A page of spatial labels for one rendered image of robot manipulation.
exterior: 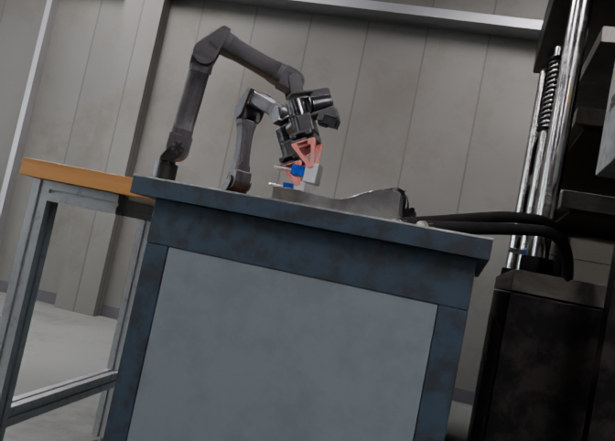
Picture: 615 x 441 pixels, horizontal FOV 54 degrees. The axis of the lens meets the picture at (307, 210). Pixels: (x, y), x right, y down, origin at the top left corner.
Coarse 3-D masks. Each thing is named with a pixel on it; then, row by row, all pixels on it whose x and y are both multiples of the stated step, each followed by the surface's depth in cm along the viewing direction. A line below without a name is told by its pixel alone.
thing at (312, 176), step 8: (280, 168) 167; (288, 168) 166; (296, 168) 164; (304, 168) 163; (312, 168) 162; (320, 168) 164; (296, 176) 166; (304, 176) 162; (312, 176) 162; (320, 176) 166; (312, 184) 165
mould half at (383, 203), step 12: (276, 192) 178; (288, 192) 177; (300, 192) 176; (372, 192) 170; (384, 192) 169; (396, 192) 168; (312, 204) 174; (324, 204) 173; (336, 204) 172; (348, 204) 171; (360, 204) 170; (372, 204) 169; (384, 204) 169; (396, 204) 168; (372, 216) 169; (384, 216) 168; (396, 216) 167
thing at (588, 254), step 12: (576, 240) 204; (588, 240) 203; (600, 240) 202; (552, 252) 206; (576, 252) 204; (588, 252) 203; (600, 252) 202; (612, 252) 201; (576, 264) 203; (588, 264) 202; (600, 264) 201; (576, 276) 203; (588, 276) 202; (600, 276) 201
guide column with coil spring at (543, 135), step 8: (560, 48) 245; (552, 64) 247; (552, 72) 246; (552, 80) 245; (552, 88) 244; (552, 104) 243; (544, 120) 244; (544, 136) 243; (544, 144) 242; (536, 152) 244; (544, 152) 242; (536, 160) 243; (536, 168) 242; (536, 176) 242; (536, 184) 241; (536, 192) 241; (528, 200) 242; (528, 208) 241; (528, 240) 239; (520, 248) 241; (520, 256) 240
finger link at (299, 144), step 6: (300, 138) 164; (306, 138) 161; (312, 138) 161; (294, 144) 162; (300, 144) 162; (306, 144) 162; (312, 144) 161; (312, 150) 161; (300, 156) 162; (312, 156) 162; (306, 162) 162; (312, 162) 162
